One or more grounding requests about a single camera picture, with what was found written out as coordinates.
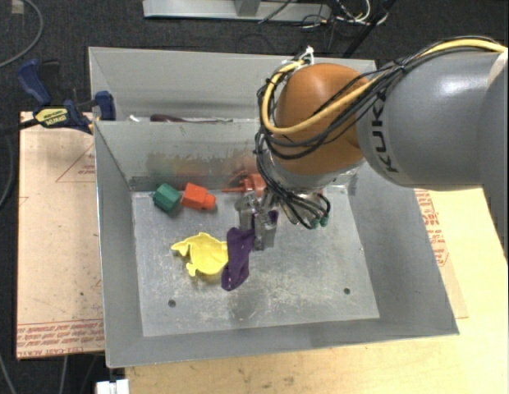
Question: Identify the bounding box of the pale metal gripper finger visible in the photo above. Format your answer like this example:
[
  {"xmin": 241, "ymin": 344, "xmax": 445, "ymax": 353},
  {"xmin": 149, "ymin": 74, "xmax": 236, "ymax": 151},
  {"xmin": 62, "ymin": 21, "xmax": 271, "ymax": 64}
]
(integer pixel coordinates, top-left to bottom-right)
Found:
[
  {"xmin": 252, "ymin": 214, "xmax": 277, "ymax": 252},
  {"xmin": 234, "ymin": 193, "xmax": 258, "ymax": 231}
]

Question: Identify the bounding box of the purple floppy toy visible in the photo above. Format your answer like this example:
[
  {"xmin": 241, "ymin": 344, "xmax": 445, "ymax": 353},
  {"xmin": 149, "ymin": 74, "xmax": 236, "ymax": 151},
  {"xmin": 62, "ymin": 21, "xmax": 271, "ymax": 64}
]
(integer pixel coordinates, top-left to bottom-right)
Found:
[{"xmin": 220, "ymin": 209, "xmax": 280, "ymax": 292}]

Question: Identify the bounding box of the orange toy block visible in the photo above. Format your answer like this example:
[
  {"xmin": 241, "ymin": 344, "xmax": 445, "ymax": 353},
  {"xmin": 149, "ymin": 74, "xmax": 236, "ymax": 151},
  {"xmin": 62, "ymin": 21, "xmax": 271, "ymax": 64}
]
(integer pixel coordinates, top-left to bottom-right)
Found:
[{"xmin": 180, "ymin": 181, "xmax": 218, "ymax": 213}]

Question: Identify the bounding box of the yellow flat toy animal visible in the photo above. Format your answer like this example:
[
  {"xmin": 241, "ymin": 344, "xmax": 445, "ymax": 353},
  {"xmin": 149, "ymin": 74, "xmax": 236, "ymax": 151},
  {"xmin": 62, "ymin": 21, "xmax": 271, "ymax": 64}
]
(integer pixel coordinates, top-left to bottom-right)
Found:
[{"xmin": 170, "ymin": 231, "xmax": 230, "ymax": 286}]

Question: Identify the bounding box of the grey metal bin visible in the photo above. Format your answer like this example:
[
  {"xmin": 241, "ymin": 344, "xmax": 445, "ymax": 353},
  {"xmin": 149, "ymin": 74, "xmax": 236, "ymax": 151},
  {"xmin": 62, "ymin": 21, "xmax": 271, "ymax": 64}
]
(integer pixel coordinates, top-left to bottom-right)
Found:
[{"xmin": 88, "ymin": 46, "xmax": 461, "ymax": 369}]

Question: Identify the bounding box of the green toy block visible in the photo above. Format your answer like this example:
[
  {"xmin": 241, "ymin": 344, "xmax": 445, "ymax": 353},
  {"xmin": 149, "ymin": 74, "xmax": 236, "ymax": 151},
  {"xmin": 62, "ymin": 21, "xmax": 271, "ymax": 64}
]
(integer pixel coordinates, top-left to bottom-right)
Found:
[{"xmin": 152, "ymin": 182, "xmax": 183, "ymax": 215}]

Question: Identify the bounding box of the dark red flat object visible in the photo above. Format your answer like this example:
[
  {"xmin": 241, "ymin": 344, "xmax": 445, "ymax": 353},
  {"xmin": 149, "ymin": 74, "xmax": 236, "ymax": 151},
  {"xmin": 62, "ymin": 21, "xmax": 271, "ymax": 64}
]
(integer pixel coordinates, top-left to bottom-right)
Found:
[{"xmin": 149, "ymin": 113, "xmax": 190, "ymax": 123}]

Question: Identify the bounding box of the brown cardboard board red print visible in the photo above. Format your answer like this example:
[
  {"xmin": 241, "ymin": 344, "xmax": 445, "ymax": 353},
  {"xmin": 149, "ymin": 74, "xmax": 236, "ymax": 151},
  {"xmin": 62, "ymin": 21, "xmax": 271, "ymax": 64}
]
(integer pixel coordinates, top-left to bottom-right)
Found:
[{"xmin": 16, "ymin": 111, "xmax": 470, "ymax": 361}]

